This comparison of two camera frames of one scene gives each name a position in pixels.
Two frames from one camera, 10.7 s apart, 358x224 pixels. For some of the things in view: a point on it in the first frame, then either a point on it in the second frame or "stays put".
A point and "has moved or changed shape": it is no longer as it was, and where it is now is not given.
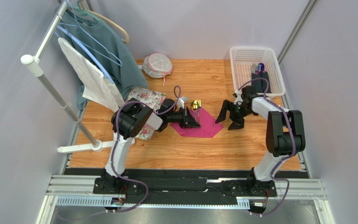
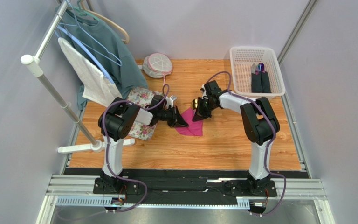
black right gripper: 236,111 -> 202,107
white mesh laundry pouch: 157,65 stays put
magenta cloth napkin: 209,126 has moved or changed shape
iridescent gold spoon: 195,106 stays put
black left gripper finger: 189,120 -> 176,118
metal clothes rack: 35,65 stays put
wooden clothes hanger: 127,39 stays put
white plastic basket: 242,59 stays put
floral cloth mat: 151,98 stays put
